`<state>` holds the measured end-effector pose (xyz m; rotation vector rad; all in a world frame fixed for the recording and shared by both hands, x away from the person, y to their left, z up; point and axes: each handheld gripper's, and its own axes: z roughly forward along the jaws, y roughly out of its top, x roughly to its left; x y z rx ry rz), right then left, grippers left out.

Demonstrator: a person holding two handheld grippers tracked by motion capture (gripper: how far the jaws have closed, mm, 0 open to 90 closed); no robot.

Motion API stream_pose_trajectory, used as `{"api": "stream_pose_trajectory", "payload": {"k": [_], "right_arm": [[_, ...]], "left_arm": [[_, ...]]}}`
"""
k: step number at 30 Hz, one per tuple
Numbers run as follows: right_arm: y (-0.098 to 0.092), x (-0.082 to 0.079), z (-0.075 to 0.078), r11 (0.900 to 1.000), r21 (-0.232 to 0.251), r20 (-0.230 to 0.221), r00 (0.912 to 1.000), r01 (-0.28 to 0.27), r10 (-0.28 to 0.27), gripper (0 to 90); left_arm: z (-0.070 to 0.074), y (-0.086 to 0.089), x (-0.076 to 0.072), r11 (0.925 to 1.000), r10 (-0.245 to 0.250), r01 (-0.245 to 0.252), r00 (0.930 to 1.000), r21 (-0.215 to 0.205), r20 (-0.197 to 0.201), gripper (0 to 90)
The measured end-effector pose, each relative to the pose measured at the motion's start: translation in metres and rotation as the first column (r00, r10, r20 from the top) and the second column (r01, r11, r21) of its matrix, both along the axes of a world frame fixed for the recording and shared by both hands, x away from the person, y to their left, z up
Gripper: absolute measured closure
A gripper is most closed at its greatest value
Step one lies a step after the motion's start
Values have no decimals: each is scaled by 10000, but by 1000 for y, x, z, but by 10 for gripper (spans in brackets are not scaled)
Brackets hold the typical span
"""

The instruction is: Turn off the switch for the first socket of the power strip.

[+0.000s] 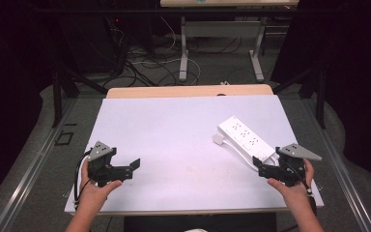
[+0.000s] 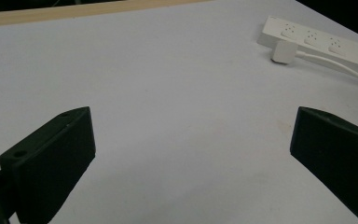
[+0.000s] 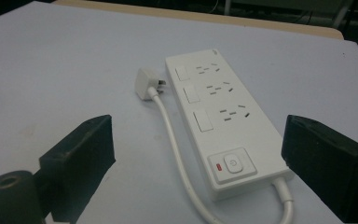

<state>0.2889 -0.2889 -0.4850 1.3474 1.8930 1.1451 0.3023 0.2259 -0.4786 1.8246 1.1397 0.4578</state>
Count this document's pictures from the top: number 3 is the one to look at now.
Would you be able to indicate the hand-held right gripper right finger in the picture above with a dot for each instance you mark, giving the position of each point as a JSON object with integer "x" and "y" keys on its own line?
{"x": 329, "y": 161}

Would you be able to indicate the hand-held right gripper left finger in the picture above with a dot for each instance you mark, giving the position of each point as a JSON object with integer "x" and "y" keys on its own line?
{"x": 80, "y": 149}

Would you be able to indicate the white power strip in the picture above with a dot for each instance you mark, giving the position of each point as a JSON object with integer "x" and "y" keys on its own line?
{"x": 220, "y": 121}

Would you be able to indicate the white plug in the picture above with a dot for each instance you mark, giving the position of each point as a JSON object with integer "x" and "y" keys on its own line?
{"x": 146, "y": 84}

